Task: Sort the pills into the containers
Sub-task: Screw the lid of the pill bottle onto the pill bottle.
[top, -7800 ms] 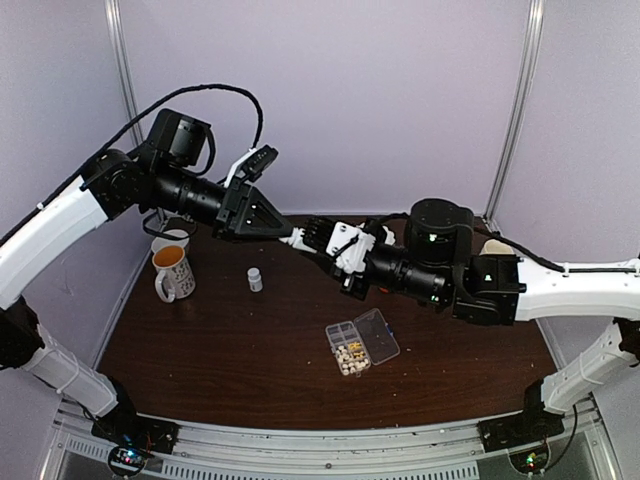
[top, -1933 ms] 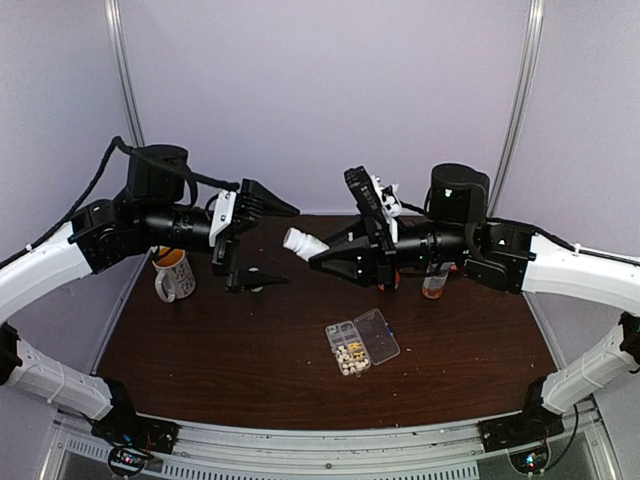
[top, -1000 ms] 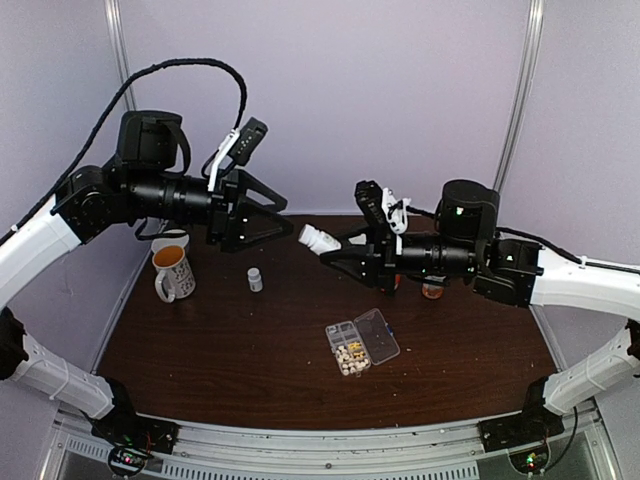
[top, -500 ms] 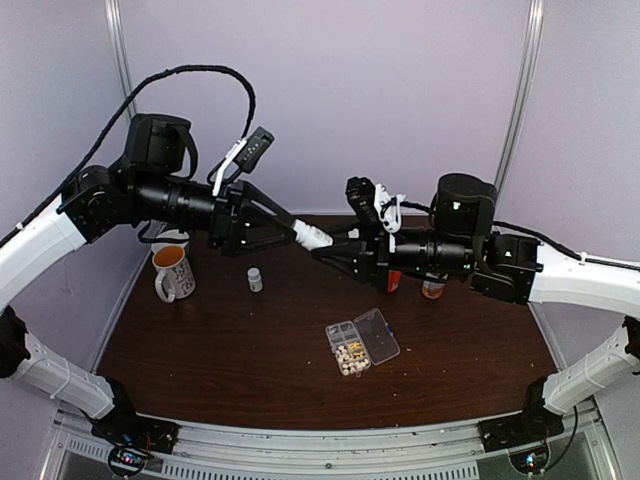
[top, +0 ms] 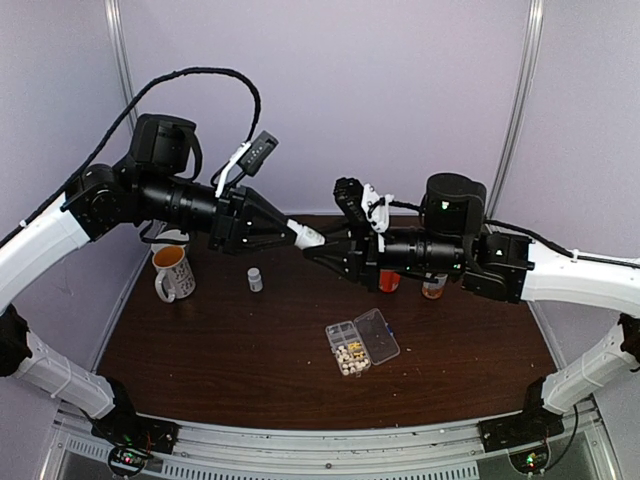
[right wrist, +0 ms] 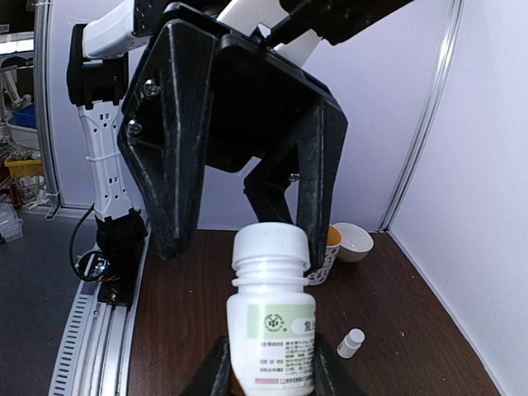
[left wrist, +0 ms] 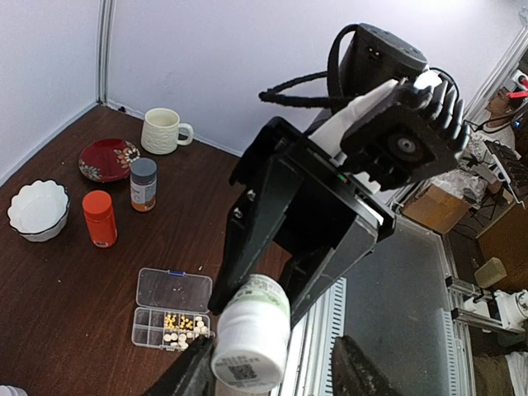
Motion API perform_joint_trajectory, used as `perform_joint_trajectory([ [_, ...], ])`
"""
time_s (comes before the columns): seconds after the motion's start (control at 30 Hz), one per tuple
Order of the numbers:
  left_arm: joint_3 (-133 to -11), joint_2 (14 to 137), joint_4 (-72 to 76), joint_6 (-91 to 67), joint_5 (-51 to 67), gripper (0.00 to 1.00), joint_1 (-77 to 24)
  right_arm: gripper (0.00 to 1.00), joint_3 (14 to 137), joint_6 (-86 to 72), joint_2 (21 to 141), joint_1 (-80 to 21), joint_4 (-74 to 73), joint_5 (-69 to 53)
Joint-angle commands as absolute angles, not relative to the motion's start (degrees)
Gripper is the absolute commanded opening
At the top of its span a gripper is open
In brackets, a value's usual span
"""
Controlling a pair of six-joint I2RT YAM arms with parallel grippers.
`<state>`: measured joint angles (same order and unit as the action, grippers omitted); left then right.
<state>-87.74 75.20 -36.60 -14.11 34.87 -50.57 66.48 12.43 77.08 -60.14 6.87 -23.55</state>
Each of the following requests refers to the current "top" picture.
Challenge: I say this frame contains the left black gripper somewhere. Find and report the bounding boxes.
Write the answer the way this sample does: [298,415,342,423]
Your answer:
[138,169,299,256]

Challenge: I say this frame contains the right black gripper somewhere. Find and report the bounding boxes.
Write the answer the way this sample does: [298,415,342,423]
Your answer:
[303,214,466,293]

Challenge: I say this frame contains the shorter small white bottle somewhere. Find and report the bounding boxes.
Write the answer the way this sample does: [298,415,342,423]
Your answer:
[296,225,326,250]

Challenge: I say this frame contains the orange pill bottle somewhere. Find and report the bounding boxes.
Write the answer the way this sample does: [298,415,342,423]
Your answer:
[379,270,401,293]

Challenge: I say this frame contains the grey capped white orange bottle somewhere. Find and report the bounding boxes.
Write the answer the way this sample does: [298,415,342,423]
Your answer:
[421,273,448,300]

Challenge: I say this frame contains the clear plastic pill organizer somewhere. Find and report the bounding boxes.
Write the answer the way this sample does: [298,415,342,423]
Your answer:
[325,308,401,377]

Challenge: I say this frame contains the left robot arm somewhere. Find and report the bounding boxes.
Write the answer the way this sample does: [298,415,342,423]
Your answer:
[1,114,305,444]

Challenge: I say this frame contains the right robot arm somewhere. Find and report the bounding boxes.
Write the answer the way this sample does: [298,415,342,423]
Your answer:
[295,173,639,442]

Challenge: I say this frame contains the yellow pills in organizer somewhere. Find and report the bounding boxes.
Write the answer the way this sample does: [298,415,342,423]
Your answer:
[348,342,365,358]

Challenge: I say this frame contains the white pills in organizer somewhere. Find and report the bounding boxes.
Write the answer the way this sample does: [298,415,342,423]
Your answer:
[335,346,353,365]

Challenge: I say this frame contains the beige pills in organizer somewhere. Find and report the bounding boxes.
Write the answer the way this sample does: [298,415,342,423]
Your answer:
[341,362,370,377]

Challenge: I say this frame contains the taller small white bottle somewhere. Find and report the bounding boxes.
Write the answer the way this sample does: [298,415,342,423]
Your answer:
[247,267,263,293]

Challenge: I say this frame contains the plain white bowl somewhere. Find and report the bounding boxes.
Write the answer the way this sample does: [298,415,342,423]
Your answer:
[151,229,190,246]

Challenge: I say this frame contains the white floral mug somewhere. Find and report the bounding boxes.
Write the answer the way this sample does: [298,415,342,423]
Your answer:
[152,245,196,304]

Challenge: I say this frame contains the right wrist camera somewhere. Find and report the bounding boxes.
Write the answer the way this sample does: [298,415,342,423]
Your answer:
[333,177,395,253]

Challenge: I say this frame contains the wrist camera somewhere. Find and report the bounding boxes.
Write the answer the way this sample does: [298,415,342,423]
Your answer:
[210,130,279,198]
[333,177,395,253]

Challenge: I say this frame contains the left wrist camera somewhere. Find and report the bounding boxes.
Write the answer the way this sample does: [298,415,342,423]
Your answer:
[210,130,279,198]

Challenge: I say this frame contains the left black braided cable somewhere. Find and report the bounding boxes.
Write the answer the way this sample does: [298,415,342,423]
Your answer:
[0,66,263,241]

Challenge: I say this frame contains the right aluminium frame post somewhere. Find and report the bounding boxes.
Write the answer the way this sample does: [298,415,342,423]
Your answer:
[486,0,545,219]

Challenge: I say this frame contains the aluminium frame post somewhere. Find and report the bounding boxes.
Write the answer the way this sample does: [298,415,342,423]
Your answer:
[103,0,168,224]
[486,0,545,219]

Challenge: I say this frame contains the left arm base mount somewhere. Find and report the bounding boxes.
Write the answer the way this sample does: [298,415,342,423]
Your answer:
[85,377,179,479]

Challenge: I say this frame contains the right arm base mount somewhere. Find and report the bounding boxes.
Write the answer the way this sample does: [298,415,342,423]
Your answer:
[478,377,564,475]

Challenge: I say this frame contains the left aluminium frame post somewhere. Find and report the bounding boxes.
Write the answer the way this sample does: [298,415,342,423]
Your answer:
[103,0,168,224]

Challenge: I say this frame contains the front aluminium rail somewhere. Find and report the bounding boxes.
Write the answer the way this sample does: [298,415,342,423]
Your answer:
[49,419,601,480]

